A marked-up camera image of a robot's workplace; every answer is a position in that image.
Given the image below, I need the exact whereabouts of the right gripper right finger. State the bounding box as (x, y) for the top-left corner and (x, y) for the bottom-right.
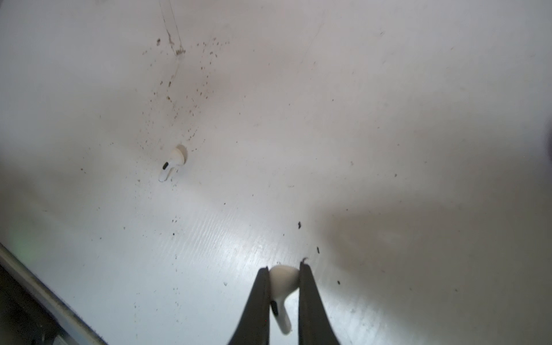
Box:
(298, 262), (339, 345)

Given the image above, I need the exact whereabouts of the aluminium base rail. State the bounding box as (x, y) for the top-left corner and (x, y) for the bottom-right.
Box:
(1, 246), (106, 344)

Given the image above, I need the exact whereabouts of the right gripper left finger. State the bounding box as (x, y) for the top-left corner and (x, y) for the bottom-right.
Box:
(229, 267), (271, 345)

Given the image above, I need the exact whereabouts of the white earbud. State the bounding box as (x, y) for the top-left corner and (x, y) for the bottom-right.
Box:
(269, 265), (300, 335)
(158, 145), (188, 182)

